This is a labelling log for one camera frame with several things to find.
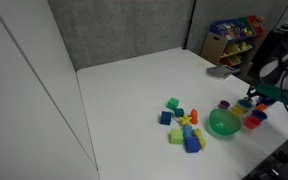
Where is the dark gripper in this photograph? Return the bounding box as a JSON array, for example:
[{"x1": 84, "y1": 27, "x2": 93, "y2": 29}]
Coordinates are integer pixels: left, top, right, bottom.
[{"x1": 247, "y1": 83, "x2": 287, "y2": 106}]

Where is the light blue plastic cup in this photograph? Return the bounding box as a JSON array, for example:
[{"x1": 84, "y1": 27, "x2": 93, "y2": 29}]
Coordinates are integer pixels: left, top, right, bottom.
[{"x1": 236, "y1": 98, "x2": 254, "y2": 110}]

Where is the large green plastic bowl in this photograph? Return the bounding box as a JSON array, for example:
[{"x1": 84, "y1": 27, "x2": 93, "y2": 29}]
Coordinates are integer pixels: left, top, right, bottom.
[{"x1": 208, "y1": 108, "x2": 242, "y2": 136}]

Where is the orange plastic cup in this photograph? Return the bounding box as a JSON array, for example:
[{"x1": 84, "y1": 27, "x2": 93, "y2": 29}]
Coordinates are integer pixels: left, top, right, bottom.
[{"x1": 255, "y1": 103, "x2": 268, "y2": 112}]

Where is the large yellow plastic cup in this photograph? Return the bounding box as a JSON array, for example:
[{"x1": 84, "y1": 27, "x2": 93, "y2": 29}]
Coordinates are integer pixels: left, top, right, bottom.
[{"x1": 235, "y1": 104, "x2": 252, "y2": 114}]

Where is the dark blue plastic cup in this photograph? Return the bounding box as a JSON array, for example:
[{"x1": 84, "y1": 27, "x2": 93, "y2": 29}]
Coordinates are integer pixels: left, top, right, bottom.
[{"x1": 251, "y1": 109, "x2": 268, "y2": 122}]

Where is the small yellow plastic cup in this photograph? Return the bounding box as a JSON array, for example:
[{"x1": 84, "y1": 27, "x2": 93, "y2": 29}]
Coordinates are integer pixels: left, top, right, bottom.
[{"x1": 229, "y1": 105, "x2": 244, "y2": 118}]

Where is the red plastic cup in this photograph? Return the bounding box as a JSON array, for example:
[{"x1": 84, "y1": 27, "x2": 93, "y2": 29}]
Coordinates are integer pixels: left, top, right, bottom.
[{"x1": 243, "y1": 115, "x2": 262, "y2": 130}]

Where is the purple plastic cup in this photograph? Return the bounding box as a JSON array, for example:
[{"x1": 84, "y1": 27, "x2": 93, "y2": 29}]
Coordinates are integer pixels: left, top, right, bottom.
[{"x1": 217, "y1": 99, "x2": 231, "y2": 110}]

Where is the wooden toy storage shelf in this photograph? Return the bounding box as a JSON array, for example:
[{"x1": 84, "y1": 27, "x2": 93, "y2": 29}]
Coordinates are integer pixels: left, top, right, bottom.
[{"x1": 200, "y1": 15, "x2": 271, "y2": 69}]

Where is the orange rubber toy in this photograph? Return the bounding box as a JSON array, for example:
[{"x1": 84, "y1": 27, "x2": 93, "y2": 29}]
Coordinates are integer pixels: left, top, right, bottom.
[{"x1": 189, "y1": 108, "x2": 199, "y2": 126}]

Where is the yellow rubber animal toy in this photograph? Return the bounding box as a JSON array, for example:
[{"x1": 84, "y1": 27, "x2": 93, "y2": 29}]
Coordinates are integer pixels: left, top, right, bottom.
[{"x1": 193, "y1": 128, "x2": 207, "y2": 150}]

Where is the yellow rubber star toy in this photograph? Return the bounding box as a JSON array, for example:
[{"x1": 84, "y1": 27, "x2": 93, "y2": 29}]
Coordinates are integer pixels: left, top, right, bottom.
[{"x1": 178, "y1": 114, "x2": 193, "y2": 127}]

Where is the light blue rubber animal toy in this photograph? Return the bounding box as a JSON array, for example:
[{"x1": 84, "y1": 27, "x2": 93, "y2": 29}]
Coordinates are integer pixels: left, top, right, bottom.
[{"x1": 182, "y1": 124, "x2": 195, "y2": 140}]

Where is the teal rubber animal toy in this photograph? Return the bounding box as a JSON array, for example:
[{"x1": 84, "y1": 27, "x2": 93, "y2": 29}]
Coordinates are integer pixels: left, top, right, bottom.
[{"x1": 173, "y1": 107, "x2": 186, "y2": 118}]

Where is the light green rubber cube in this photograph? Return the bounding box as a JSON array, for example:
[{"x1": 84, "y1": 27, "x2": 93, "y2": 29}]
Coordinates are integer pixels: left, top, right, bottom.
[{"x1": 169, "y1": 128, "x2": 184, "y2": 145}]

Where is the dark blue rubber cube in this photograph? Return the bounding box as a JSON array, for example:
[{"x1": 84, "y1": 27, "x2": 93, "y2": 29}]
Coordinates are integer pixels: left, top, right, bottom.
[{"x1": 159, "y1": 110, "x2": 173, "y2": 126}]

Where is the black vertical pole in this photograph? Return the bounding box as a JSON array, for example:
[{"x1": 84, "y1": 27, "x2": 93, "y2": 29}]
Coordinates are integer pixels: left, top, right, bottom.
[{"x1": 182, "y1": 0, "x2": 198, "y2": 51}]

